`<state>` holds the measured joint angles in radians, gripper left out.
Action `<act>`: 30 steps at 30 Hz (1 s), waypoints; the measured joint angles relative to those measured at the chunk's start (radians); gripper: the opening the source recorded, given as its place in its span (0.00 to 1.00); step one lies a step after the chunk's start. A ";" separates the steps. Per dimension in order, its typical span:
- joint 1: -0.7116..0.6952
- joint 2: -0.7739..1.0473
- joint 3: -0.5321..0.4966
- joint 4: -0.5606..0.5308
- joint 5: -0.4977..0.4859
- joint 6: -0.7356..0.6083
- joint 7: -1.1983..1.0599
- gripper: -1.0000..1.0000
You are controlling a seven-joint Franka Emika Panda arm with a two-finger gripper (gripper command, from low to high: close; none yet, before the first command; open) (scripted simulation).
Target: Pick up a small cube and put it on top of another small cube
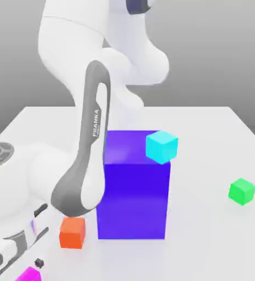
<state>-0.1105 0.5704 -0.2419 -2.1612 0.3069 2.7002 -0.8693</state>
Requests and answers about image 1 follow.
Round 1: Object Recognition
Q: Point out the small magenta cube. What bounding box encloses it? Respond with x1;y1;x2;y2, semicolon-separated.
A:
15;266;42;281

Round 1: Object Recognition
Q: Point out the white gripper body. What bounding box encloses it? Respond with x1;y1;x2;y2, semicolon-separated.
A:
0;238;19;281

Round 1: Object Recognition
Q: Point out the small orange cube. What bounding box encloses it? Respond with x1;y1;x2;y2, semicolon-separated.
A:
59;216;86;250

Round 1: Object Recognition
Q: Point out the large blue box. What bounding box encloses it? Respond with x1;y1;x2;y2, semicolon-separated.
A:
95;130;171;240

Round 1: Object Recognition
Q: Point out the small green cube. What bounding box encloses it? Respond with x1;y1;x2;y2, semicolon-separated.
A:
228;177;255;206

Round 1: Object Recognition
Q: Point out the small cyan cube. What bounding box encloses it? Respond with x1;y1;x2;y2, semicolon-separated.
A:
145;130;179;165

